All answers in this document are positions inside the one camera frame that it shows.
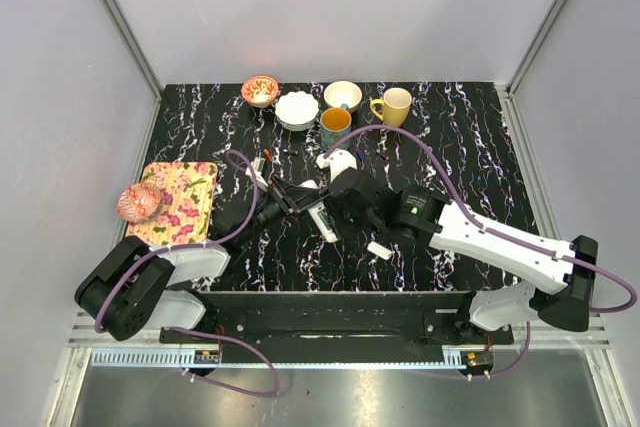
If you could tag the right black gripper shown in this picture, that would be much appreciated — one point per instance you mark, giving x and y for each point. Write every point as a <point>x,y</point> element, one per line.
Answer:
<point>333,210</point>

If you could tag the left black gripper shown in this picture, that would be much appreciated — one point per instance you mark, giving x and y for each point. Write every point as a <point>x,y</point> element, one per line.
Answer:
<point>293,198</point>

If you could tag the white remote control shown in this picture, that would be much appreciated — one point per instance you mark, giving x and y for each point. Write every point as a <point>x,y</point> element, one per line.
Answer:
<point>314,205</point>

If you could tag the green battery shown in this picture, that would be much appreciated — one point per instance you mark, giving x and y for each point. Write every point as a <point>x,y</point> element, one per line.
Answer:
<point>324,219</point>

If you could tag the white battery cover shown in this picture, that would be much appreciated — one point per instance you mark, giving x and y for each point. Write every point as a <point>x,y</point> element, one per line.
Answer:
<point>379,251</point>

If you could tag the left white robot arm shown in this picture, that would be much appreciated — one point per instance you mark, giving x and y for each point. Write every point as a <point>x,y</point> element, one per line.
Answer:
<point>130,287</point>

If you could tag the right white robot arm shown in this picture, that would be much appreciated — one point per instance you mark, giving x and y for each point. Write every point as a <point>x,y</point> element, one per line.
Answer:
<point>556,285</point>

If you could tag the blue mug orange inside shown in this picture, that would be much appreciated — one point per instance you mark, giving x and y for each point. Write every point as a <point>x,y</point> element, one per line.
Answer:
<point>336,123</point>

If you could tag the white scalloped bowl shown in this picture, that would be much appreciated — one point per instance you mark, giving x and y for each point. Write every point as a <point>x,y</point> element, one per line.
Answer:
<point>296,111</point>

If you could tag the floral rectangular tray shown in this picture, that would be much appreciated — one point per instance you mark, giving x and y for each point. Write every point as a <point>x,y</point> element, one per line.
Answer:
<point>187,192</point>

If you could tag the yellow mug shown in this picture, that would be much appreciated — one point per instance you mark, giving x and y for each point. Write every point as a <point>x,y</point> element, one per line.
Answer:
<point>393,107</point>

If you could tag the cream round bowl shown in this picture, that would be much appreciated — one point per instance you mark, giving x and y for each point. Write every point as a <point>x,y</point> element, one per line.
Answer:
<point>343,93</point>

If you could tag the orange floral small bowl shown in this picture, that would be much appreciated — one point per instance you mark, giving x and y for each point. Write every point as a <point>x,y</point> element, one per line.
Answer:
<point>260,91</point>

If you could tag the red patterned bowl on tray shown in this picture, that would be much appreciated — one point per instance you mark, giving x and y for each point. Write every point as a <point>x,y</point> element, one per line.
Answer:
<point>139,202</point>

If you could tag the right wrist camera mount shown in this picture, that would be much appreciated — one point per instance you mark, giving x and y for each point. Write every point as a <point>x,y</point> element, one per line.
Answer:
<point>336,162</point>

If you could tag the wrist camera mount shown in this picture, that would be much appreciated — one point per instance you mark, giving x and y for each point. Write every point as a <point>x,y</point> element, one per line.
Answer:
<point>256,172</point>
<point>336,162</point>

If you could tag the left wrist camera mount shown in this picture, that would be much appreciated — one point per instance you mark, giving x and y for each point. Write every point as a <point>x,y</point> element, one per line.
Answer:
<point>256,172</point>

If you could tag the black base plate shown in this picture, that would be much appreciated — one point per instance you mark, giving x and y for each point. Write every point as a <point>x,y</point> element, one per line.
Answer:
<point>342,328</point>

